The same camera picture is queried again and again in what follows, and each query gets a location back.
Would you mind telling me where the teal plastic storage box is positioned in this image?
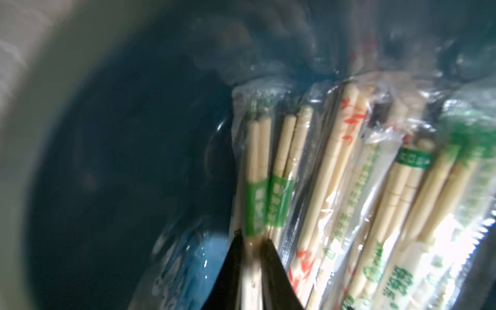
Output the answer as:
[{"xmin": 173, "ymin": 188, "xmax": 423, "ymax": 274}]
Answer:
[{"xmin": 1, "ymin": 1, "xmax": 495, "ymax": 309}]

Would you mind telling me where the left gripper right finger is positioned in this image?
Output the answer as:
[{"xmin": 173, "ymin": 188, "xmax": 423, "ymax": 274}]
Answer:
[{"xmin": 260, "ymin": 239, "xmax": 303, "ymax": 310}]

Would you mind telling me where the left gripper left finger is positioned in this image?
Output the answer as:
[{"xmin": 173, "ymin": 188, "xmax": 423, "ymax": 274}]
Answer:
[{"xmin": 201, "ymin": 229, "xmax": 244, "ymax": 310}]

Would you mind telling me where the chopsticks green text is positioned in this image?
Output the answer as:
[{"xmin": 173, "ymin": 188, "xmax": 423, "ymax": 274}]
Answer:
[{"xmin": 231, "ymin": 79, "xmax": 275, "ymax": 309}]

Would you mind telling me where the chopstick pile in box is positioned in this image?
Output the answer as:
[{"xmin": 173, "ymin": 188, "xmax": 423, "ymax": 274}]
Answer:
[{"xmin": 275, "ymin": 72, "xmax": 495, "ymax": 309}]

